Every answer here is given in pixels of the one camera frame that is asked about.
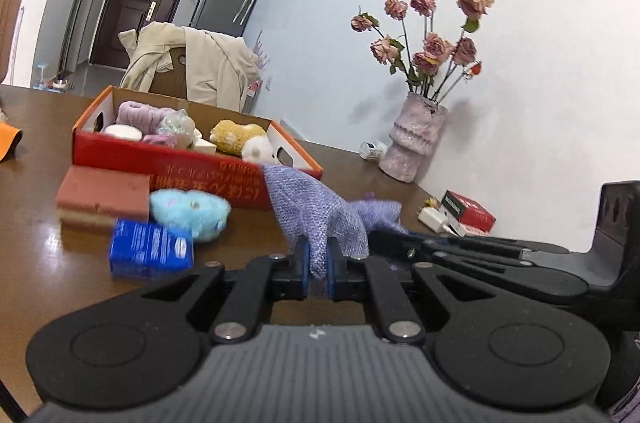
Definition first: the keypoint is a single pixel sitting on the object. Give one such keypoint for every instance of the white flat box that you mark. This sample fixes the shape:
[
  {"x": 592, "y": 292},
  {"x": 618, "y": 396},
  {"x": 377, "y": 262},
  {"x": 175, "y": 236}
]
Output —
[{"x": 472, "y": 231}]

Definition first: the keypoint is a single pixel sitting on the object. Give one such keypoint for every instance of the pink textured vase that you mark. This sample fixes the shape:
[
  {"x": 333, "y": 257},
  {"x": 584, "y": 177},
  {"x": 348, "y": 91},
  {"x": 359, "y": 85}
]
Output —
[{"x": 412, "y": 138}]

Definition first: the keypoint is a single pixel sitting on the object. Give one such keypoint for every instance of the wooden chair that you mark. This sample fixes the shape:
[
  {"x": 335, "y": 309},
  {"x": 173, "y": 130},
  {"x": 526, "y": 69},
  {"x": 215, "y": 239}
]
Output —
[{"x": 167, "y": 75}]

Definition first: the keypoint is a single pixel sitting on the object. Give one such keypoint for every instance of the purple woven cloth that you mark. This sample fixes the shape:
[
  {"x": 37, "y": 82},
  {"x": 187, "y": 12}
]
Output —
[{"x": 310, "y": 213}]

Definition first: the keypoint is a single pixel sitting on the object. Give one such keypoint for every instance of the red cardboard box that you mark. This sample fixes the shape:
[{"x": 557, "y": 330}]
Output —
[{"x": 200, "y": 183}]

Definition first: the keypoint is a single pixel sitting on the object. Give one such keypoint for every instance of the light blue plush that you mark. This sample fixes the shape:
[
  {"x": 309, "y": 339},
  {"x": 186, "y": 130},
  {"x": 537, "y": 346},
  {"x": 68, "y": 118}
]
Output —
[{"x": 190, "y": 210}]

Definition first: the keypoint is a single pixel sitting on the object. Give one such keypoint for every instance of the white fluffy plush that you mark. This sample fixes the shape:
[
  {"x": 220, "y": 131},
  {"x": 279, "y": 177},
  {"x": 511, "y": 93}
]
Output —
[{"x": 257, "y": 149}]

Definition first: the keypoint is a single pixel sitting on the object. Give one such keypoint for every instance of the purple towel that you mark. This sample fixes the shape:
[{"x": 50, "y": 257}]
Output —
[{"x": 140, "y": 113}]

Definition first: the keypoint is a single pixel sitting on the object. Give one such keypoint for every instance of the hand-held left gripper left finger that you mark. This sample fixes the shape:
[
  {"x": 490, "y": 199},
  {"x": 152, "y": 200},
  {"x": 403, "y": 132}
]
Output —
[{"x": 301, "y": 268}]

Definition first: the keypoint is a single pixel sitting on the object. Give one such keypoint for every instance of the white charger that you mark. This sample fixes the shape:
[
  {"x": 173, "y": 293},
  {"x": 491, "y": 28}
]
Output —
[{"x": 431, "y": 218}]

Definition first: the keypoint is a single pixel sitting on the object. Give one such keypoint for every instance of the small white bottle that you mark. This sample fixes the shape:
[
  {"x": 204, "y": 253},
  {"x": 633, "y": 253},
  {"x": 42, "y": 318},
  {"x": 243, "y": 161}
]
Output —
[{"x": 372, "y": 150}]

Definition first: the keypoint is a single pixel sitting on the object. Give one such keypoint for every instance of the clear mesh bath pouf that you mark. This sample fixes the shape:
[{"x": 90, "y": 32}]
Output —
[{"x": 177, "y": 125}]

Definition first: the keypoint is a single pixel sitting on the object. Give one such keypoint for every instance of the red flat box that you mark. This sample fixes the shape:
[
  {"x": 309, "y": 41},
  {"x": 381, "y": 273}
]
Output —
[{"x": 470, "y": 213}]

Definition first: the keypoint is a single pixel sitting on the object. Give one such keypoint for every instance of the white foam block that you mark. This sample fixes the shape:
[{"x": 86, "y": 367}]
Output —
[{"x": 205, "y": 146}]

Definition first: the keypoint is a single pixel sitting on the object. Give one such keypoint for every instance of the bunch of dried roses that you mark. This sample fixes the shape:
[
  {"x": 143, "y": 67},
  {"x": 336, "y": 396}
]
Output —
[{"x": 432, "y": 48}]

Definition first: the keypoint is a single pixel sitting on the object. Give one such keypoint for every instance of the purple satin bow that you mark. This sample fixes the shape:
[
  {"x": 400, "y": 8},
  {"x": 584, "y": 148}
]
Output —
[{"x": 160, "y": 139}]

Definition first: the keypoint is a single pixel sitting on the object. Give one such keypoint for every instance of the beige coat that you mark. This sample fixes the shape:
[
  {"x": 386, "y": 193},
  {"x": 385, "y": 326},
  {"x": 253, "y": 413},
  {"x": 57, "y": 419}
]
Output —
[{"x": 215, "y": 68}]

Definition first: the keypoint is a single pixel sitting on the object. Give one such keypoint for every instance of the blue tissue packet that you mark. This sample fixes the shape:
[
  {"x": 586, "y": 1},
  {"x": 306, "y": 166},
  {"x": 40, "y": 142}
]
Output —
[{"x": 150, "y": 248}]

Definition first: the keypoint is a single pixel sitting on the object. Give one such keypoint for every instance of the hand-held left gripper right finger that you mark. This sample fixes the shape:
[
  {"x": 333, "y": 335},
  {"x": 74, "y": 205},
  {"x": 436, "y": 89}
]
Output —
[{"x": 334, "y": 273}]

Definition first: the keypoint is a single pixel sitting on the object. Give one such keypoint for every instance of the yellow plush toy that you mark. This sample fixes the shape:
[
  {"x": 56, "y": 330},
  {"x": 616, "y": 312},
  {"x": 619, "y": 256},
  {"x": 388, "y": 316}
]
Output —
[{"x": 232, "y": 135}]

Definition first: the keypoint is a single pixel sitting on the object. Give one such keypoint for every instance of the dark brown entrance door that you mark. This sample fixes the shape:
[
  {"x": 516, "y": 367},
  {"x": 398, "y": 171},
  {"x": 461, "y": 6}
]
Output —
[{"x": 130, "y": 28}]

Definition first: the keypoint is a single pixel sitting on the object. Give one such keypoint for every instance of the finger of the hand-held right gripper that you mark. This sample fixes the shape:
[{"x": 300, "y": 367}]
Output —
[
  {"x": 525, "y": 275},
  {"x": 475, "y": 245}
]

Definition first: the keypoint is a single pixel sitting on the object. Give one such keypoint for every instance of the pink and yellow sponge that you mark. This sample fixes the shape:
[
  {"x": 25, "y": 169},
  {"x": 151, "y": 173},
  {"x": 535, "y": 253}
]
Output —
[{"x": 100, "y": 193}]

